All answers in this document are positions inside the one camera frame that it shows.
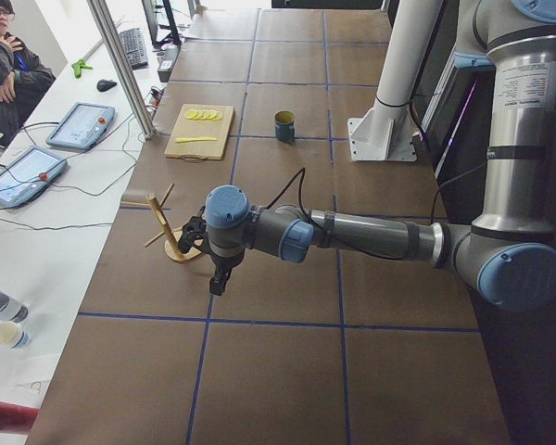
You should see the black keyboard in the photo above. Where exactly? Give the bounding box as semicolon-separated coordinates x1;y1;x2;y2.
119;28;148;70

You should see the clear water bottle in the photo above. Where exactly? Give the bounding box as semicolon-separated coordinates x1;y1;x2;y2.
0;291;29;323

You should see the black monitor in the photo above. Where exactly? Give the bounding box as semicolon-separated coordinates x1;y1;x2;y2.
142;0;182;48

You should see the yellow plastic knife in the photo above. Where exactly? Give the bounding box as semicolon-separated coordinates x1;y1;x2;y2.
174;136;218;144

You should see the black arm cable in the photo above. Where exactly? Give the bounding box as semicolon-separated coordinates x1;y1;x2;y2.
264;167;418;261

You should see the far teach pendant tablet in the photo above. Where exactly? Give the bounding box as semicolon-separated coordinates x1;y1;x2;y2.
45;102;116;150

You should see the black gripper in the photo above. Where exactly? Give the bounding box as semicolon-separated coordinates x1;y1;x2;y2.
208;240;245;296

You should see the black computer mouse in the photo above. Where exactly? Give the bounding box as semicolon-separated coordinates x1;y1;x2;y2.
96;79;117;92

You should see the red object at edge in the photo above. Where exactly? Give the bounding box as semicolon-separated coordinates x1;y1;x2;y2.
0;401;39;434

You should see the wooden cutting board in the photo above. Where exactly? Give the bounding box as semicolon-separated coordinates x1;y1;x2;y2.
164;103;234;161

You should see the teach pendant tablet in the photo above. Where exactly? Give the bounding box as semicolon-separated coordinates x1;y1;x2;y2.
45;102;116;150
0;146;69;209

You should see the black grey power box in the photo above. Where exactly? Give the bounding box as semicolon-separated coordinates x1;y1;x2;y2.
157;44;181;83

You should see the teal mug yellow inside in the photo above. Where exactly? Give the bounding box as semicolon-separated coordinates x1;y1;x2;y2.
274;110;295;144

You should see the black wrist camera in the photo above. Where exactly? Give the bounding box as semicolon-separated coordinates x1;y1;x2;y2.
178;206;211;255

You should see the white paper cup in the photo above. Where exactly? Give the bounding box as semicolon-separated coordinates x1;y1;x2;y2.
0;322;31;349

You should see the wooden cup storage rack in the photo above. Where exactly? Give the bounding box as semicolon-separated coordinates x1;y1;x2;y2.
120;183;202;263

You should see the white pillar with base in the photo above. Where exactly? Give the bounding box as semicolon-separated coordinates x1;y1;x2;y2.
347;0;443;162

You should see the seated person dark jacket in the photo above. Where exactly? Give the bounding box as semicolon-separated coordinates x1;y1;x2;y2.
0;1;56;146

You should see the aluminium frame post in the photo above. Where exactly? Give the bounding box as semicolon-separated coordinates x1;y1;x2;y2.
87;0;156;140

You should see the green clamp tool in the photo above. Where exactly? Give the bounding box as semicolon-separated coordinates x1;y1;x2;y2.
71;59;93;79

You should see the near teach pendant tablet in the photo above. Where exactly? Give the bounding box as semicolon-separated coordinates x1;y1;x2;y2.
0;146;69;209

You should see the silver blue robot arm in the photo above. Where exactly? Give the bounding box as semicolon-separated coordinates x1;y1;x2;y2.
202;1;556;311

